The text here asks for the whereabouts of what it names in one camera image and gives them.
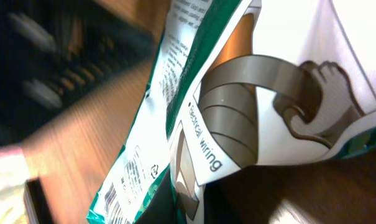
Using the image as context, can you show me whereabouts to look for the green white tape bag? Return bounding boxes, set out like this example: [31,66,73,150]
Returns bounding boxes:
[86,0,376,223]

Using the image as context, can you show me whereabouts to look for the grey plastic mesh basket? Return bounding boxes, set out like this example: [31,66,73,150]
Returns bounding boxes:
[0,1,154,147]

